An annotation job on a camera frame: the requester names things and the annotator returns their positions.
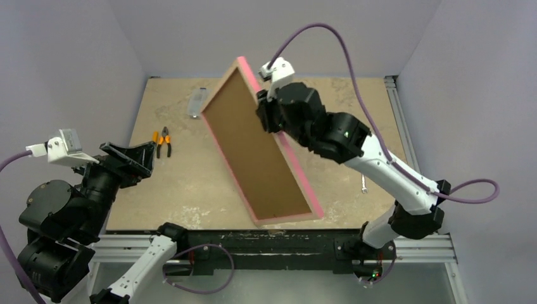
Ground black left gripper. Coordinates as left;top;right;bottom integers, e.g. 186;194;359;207
68;139;155;236

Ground pink photo frame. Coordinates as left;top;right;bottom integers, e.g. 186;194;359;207
201;56;324;226

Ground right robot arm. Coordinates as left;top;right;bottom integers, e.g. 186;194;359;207
256;82;450;258

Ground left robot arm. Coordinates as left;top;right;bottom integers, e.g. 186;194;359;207
17;137;157;303

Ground orange black pliers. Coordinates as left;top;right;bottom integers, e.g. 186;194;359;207
156;126;172;158

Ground clear plastic screw organizer box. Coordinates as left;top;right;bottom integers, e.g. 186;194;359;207
187;87;208;119

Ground silver wrench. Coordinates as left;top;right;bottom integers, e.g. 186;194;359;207
361;175;368;194

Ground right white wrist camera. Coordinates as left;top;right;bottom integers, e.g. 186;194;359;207
258;57;295;101

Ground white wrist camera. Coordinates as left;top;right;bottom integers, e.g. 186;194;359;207
25;129;99;168
258;57;295;101

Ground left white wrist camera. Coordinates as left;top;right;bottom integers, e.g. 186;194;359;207
25;129;99;168

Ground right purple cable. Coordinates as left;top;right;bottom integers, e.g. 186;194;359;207
268;23;501;206

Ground purple cable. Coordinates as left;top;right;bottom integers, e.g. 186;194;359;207
0;150;47;304
268;23;501;206

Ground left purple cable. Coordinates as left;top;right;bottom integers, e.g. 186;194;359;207
0;150;47;304

